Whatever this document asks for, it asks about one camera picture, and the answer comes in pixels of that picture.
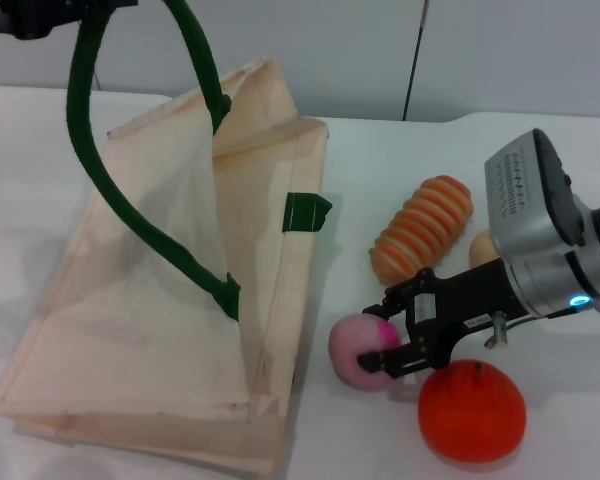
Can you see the red apple with stem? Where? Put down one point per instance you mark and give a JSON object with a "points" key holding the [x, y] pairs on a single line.
{"points": [[470, 415]]}

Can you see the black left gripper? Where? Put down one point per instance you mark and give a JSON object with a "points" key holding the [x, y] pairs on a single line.
{"points": [[30, 17]]}

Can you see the thin black pole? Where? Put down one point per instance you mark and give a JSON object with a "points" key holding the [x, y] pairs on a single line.
{"points": [[414, 65]]}

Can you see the pink peach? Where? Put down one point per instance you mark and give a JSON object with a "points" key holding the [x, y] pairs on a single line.
{"points": [[352, 350]]}

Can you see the silver metal plug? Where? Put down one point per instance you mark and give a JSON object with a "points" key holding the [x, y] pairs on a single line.
{"points": [[498, 332]]}

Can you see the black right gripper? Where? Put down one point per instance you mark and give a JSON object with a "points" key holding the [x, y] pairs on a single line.
{"points": [[470, 300]]}

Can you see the silver vented wrist camera box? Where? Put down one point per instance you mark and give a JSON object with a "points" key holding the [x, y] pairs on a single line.
{"points": [[525, 210]]}

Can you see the round beige bun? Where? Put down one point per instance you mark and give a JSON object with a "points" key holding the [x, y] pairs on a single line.
{"points": [[484, 252]]}

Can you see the orange striped bread loaf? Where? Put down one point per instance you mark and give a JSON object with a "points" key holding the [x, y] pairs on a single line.
{"points": [[422, 225]]}

